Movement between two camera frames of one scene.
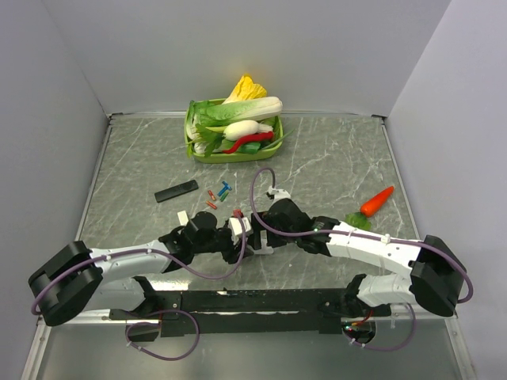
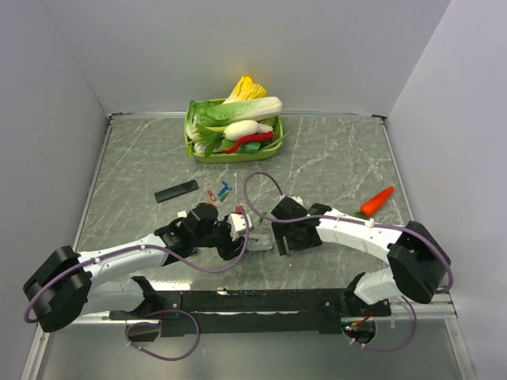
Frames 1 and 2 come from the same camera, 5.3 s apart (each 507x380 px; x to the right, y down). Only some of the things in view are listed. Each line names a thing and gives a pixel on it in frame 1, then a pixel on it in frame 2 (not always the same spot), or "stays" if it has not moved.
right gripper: [255, 238] to [280, 230]
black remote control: [176, 191] stays
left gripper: [231, 253] stays
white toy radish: [238, 129] stays
